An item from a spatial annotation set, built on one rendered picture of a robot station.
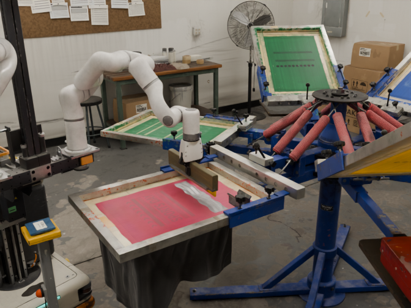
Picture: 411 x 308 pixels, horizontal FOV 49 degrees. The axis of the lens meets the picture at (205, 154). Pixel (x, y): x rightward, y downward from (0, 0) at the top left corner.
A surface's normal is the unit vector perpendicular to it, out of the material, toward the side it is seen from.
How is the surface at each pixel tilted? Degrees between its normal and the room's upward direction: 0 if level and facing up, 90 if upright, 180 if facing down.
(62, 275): 0
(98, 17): 88
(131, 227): 0
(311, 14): 90
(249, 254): 0
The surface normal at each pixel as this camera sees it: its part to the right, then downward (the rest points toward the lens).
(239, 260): -0.01, -0.93
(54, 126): 0.55, 0.29
